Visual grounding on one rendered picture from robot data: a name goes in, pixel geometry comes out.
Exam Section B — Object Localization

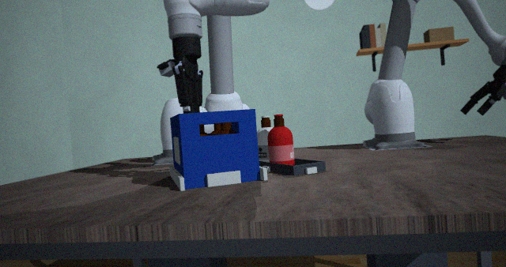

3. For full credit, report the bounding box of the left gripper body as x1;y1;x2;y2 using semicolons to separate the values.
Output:
488;65;506;92

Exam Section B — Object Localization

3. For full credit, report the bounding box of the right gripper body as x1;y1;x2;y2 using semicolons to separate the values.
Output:
172;36;202;77

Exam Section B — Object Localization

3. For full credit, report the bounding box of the brown bottle with cream cap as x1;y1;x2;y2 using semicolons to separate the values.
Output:
216;122;237;135

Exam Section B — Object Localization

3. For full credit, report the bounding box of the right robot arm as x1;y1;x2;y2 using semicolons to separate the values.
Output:
153;0;270;164

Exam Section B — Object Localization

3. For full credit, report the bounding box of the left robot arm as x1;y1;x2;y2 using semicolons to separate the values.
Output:
363;0;506;149

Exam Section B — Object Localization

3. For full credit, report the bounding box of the brown bottle with white cap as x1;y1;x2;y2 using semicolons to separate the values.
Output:
199;124;210;137
210;123;221;136

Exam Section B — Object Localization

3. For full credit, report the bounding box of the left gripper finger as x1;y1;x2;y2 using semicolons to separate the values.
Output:
477;79;506;115
460;81;493;115

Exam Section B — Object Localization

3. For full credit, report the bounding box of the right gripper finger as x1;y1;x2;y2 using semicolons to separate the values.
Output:
172;61;194;114
191;65;203;113

